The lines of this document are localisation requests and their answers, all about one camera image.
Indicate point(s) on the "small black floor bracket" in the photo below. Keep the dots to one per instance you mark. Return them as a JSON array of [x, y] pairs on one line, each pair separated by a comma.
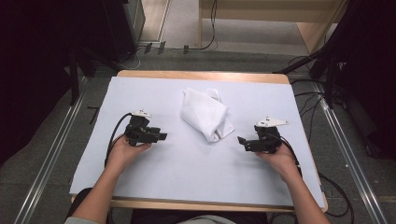
[[94, 113]]

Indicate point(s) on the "light wooden desk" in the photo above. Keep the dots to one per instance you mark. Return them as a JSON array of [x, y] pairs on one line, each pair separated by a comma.
[[311, 31]]

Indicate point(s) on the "white mesh laundry bag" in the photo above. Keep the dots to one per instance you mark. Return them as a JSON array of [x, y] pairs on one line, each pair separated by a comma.
[[205, 113]]

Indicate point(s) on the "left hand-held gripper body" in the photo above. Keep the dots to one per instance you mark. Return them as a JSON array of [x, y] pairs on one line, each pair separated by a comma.
[[138, 132]]

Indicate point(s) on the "black metal stand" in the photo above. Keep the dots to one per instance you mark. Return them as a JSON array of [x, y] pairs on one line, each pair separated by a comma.
[[74, 77], [330, 74]]

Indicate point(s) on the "black curtain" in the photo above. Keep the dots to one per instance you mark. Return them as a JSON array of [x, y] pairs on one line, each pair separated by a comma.
[[37, 62], [370, 62]]

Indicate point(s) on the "white table mat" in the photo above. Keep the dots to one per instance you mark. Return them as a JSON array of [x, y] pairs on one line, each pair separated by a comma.
[[193, 174]]

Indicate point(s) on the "wooden table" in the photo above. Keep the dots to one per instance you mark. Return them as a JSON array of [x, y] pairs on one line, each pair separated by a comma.
[[202, 74]]

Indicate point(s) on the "person's right hand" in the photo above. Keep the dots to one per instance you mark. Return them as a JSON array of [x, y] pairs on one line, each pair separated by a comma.
[[281, 161]]

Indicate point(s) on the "metal floor rail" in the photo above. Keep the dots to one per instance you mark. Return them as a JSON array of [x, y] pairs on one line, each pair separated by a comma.
[[345, 146], [49, 155]]

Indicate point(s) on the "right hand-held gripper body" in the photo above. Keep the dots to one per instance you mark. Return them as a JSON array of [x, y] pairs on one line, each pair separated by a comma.
[[268, 140]]

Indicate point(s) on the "person's dark pants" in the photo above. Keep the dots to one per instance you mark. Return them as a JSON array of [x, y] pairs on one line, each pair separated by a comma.
[[155, 217]]

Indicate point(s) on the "person's left hand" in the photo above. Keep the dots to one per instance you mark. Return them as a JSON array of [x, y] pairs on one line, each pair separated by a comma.
[[124, 155]]

